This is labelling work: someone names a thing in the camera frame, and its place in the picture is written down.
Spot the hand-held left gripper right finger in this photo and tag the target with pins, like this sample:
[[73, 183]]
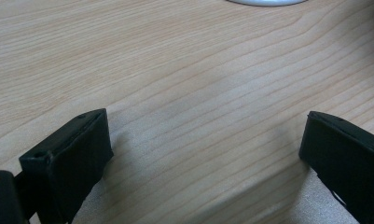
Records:
[[346, 155]]

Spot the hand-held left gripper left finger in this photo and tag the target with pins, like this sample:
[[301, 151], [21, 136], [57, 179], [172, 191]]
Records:
[[72, 161]]

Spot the white round plate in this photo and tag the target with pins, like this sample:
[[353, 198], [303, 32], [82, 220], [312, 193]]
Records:
[[265, 2]]

